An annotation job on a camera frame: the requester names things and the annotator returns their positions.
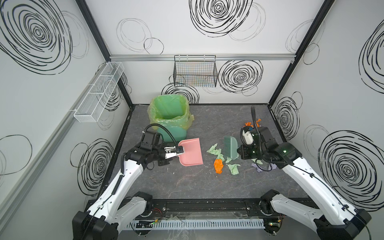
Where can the orange paper scrap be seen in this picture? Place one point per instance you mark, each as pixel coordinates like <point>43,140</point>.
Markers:
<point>251,124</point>
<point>218,166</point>

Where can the black wire basket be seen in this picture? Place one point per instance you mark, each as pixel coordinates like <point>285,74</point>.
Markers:
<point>199,71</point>

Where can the yellow-green bin liner bag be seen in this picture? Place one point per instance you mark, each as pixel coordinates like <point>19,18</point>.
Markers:
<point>170,112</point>

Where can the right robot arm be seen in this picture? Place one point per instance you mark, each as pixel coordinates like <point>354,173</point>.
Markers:
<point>333,218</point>

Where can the white mesh wall shelf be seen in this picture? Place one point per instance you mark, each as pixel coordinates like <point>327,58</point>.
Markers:
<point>97,97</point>

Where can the orange paper scrap centre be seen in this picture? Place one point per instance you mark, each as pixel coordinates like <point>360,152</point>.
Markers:
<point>218,166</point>

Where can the small green scrap right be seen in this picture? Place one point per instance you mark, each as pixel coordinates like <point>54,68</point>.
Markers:
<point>257,161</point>

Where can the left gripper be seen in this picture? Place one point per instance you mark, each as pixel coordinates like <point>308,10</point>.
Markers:
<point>163,153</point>

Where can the teal hand brush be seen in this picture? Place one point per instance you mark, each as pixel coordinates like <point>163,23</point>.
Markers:
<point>230,147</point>

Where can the green paper scrap front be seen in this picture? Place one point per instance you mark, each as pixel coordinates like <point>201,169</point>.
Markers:
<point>234,168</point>

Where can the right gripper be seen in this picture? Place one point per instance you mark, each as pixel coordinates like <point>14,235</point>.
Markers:
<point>243,150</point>

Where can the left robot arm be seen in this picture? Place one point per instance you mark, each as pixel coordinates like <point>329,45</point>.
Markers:
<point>106,217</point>

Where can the green trash bin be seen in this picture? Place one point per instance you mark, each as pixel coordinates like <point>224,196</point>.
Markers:
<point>175,133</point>

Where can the grey slotted cable duct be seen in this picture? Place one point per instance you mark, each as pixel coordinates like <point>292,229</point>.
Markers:
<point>215,224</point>

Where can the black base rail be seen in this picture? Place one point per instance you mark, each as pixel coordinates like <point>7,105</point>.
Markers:
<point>251,206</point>

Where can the orange paper scrap far right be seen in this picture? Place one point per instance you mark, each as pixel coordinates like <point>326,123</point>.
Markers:
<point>251,124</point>

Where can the purple paper scrap centre right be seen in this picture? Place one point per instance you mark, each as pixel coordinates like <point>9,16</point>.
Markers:
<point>257,167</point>

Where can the pink plastic dustpan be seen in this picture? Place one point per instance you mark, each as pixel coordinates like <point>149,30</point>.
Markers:
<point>192,155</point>

